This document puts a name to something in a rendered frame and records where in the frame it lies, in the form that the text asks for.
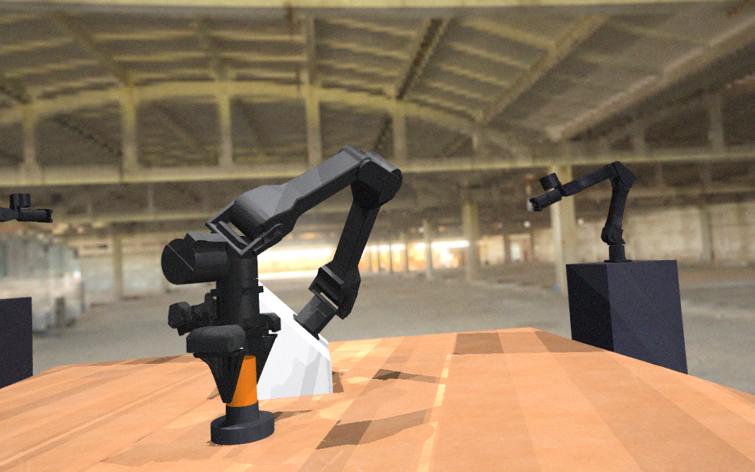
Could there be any orange-brown cylinder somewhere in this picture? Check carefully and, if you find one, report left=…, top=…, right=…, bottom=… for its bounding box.
left=226, top=355, right=257, bottom=407

